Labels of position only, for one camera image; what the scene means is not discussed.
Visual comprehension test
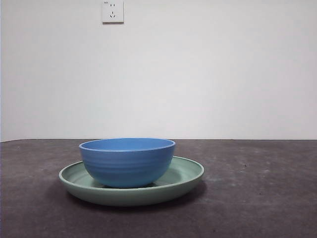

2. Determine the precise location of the pale green plate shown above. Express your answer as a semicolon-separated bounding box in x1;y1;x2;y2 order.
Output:
58;156;205;207

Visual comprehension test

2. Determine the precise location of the white wall socket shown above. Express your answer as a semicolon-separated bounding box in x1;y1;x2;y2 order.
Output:
102;0;125;25

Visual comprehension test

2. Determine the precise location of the blue ribbed bowl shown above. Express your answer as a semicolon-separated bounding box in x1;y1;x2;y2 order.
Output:
78;138;177;188

